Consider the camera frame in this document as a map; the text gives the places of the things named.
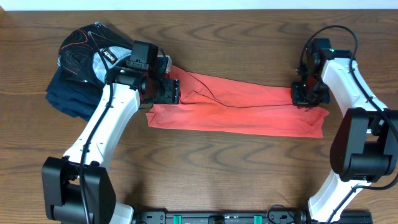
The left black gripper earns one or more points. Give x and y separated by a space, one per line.
173 93

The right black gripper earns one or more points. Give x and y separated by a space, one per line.
298 100

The red soccer t-shirt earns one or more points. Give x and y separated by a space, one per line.
218 104

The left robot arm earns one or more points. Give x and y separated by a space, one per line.
77 187

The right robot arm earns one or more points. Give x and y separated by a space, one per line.
365 146

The black patterned folded garment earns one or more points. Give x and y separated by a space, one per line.
86 54

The navy blue folded garment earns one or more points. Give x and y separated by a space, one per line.
74 98

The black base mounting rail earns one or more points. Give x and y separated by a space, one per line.
271 217

